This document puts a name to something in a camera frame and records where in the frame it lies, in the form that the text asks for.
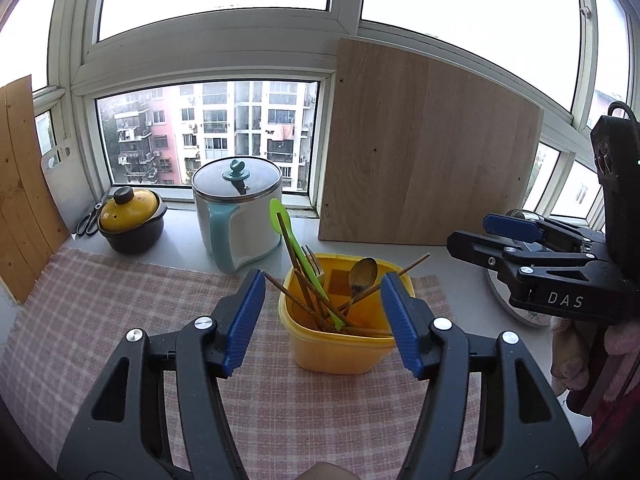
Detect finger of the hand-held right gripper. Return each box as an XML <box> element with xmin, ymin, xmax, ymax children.
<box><xmin>446</xmin><ymin>230</ymin><xmax>598</xmax><ymax>302</ymax></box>
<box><xmin>482</xmin><ymin>214</ymin><xmax>607</xmax><ymax>254</ymax></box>

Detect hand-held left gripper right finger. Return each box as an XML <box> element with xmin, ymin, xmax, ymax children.
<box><xmin>380</xmin><ymin>272</ymin><xmax>588</xmax><ymax>480</ymax></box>

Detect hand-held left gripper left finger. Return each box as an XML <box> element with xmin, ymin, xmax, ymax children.
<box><xmin>56</xmin><ymin>268</ymin><xmax>267</xmax><ymax>480</ymax></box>

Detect metal spoon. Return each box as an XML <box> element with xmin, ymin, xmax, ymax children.
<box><xmin>340</xmin><ymin>257</ymin><xmax>379</xmax><ymax>331</ymax></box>

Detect yellow plastic container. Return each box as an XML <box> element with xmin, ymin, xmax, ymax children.
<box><xmin>278</xmin><ymin>254</ymin><xmax>416</xmax><ymax>375</ymax></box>

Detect metal fork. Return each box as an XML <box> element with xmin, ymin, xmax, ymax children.
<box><xmin>302</xmin><ymin>245</ymin><xmax>328</xmax><ymax>306</ymax></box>

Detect green plastic spoon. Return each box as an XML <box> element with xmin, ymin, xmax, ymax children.
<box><xmin>269</xmin><ymin>198</ymin><xmax>351</xmax><ymax>331</ymax></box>

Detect flower print rice cooker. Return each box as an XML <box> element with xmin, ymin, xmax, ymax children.
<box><xmin>484</xmin><ymin>208</ymin><xmax>566</xmax><ymax>329</ymax></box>

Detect large light wood panel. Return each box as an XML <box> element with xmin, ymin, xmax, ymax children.
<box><xmin>318</xmin><ymin>37</ymin><xmax>545</xmax><ymax>247</ymax></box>

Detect pink plaid cloth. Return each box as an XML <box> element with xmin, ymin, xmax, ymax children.
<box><xmin>0</xmin><ymin>247</ymin><xmax>483</xmax><ymax>480</ymax></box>

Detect black pot yellow lid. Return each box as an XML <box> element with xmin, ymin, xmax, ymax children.
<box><xmin>97</xmin><ymin>186</ymin><xmax>168</xmax><ymax>254</ymax></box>

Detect black scissors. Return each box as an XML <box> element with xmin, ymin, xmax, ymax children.
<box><xmin>75</xmin><ymin>201</ymin><xmax>107</xmax><ymax>237</ymax></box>

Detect person's garment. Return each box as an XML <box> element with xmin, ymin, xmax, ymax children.
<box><xmin>565</xmin><ymin>355</ymin><xmax>640</xmax><ymax>461</ymax></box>

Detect apartment buildings outside window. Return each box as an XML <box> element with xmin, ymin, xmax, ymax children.
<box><xmin>35</xmin><ymin>80</ymin><xmax>626</xmax><ymax>196</ymax></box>

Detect white cutting board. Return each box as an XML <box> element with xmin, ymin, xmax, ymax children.
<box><xmin>40</xmin><ymin>136</ymin><xmax>108</xmax><ymax>236</ymax></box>

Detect wooden plank board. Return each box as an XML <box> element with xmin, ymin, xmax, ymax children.
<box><xmin>0</xmin><ymin>75</ymin><xmax>71</xmax><ymax>303</ymax></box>

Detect white pot teal handle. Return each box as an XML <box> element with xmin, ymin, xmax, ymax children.
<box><xmin>192</xmin><ymin>156</ymin><xmax>284</xmax><ymax>275</ymax></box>

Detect black cable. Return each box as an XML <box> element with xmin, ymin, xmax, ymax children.
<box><xmin>606</xmin><ymin>101</ymin><xmax>640</xmax><ymax>126</ymax></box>

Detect white window frame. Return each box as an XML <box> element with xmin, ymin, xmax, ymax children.
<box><xmin>0</xmin><ymin>0</ymin><xmax>640</xmax><ymax>221</ymax></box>

